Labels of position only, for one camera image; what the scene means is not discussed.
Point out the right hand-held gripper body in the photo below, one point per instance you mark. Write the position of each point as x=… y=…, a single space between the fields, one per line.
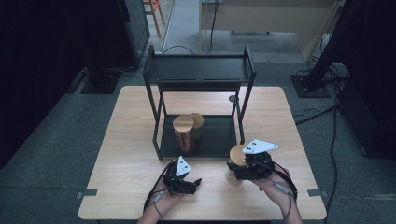
x=258 y=166

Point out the grey tape marker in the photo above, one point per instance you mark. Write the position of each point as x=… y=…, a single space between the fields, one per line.
x=316 y=193
x=87 y=193

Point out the black equipment box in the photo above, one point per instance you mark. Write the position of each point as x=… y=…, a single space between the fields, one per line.
x=367 y=118

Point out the glass jar with pale contents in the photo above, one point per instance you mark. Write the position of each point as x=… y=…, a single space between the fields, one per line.
x=237 y=155

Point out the beige desk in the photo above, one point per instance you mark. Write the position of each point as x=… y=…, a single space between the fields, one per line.
x=264 y=15

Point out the black monitor on floor stand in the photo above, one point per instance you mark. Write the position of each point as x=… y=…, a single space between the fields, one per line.
x=137 y=31

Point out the round grey sticker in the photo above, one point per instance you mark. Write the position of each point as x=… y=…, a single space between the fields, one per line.
x=232 y=99

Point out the glass jar of green mung beans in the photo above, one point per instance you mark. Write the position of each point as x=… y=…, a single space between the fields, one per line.
x=198 y=123

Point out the person's right hand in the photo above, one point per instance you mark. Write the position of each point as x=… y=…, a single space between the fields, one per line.
x=270 y=184

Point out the glass jar of red goji berries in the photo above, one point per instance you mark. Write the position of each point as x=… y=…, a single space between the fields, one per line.
x=184 y=138

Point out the orange wooden stool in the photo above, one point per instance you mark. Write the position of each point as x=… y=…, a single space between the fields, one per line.
x=154 y=9

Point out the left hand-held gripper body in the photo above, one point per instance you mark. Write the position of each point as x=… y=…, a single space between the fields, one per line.
x=176 y=183

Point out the black stand with square base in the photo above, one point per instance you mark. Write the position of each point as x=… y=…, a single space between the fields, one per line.
x=311 y=85

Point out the person's left hand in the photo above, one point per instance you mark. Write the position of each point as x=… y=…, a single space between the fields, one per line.
x=165 y=199

